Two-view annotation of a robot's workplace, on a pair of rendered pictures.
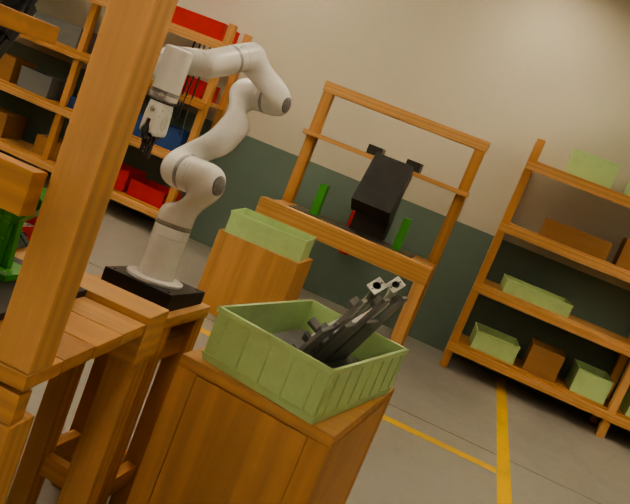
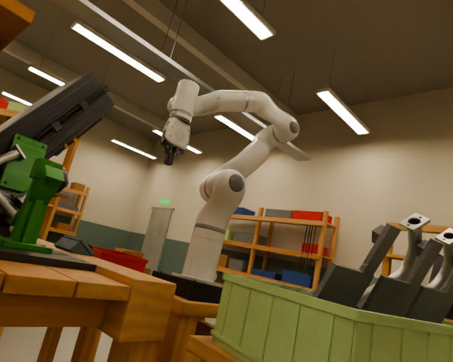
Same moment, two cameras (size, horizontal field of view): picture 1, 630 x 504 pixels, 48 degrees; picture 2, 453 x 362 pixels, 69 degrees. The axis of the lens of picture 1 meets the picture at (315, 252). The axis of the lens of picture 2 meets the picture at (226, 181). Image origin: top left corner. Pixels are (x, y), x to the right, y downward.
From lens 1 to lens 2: 141 cm
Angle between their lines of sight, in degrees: 41
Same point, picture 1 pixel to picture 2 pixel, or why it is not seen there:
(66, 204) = not seen: outside the picture
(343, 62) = (397, 217)
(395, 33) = (425, 192)
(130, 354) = (118, 327)
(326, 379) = (349, 330)
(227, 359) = (232, 335)
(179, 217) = (208, 217)
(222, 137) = (243, 156)
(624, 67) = not seen: outside the picture
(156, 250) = (191, 249)
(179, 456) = not seen: outside the picture
